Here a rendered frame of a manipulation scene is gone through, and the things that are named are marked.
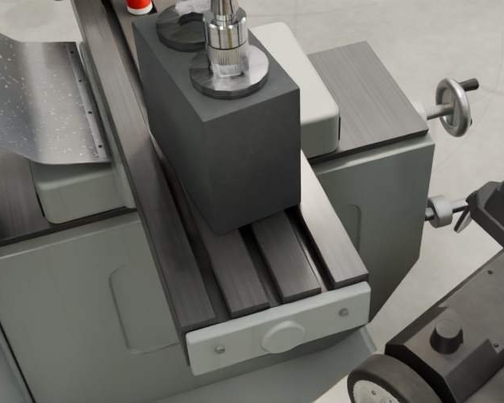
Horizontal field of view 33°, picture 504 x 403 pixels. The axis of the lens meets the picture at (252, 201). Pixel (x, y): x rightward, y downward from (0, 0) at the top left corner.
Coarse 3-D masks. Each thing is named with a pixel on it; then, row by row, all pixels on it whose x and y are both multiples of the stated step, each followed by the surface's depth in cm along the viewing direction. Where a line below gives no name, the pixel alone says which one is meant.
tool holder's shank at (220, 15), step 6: (210, 0) 90; (216, 0) 89; (222, 0) 89; (228, 0) 89; (234, 0) 90; (210, 6) 90; (216, 6) 90; (222, 6) 90; (228, 6) 90; (234, 6) 90; (216, 12) 90; (222, 12) 90; (228, 12) 90; (234, 12) 91; (216, 18) 91; (222, 18) 91; (228, 18) 91
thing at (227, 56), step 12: (216, 36) 91; (228, 36) 91; (240, 36) 92; (216, 48) 93; (228, 48) 92; (240, 48) 93; (216, 60) 94; (228, 60) 93; (240, 60) 94; (216, 72) 95; (228, 72) 95; (240, 72) 95
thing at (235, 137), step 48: (192, 0) 106; (144, 48) 105; (192, 48) 101; (192, 96) 95; (240, 96) 94; (288, 96) 96; (192, 144) 100; (240, 144) 97; (288, 144) 101; (192, 192) 109; (240, 192) 102; (288, 192) 106
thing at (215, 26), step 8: (240, 8) 93; (208, 16) 92; (240, 16) 92; (208, 24) 91; (216, 24) 91; (224, 24) 91; (232, 24) 91; (240, 24) 91; (216, 32) 91; (224, 32) 91; (232, 32) 91
